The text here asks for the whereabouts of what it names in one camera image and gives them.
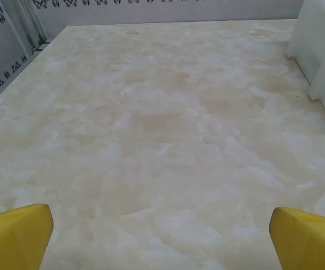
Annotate aluminium enclosure frame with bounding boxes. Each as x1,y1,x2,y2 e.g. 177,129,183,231
2,0,50,57

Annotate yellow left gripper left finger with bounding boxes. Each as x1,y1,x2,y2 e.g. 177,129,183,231
0,204,54,270

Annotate white plastic box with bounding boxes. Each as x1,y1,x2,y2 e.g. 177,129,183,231
285,0,325,119

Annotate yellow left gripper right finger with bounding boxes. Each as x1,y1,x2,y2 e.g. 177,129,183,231
269,207,325,270

